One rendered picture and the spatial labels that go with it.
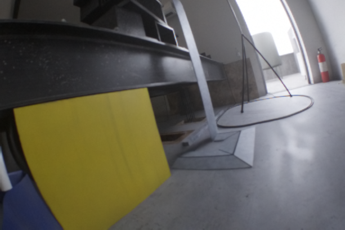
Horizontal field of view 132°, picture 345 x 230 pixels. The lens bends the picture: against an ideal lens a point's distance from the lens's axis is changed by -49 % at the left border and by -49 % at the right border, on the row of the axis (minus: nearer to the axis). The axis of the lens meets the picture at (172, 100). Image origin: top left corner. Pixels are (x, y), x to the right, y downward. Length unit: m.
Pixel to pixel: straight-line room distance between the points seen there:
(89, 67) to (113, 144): 0.29
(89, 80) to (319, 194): 0.80
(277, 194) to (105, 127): 0.55
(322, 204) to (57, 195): 0.65
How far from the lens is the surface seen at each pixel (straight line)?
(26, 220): 0.16
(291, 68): 9.46
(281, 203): 0.47
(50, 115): 0.41
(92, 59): 0.60
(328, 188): 0.52
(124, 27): 0.78
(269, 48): 6.90
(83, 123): 0.44
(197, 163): 0.73
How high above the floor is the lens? 0.34
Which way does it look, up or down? 1 degrees down
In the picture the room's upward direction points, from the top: 14 degrees counter-clockwise
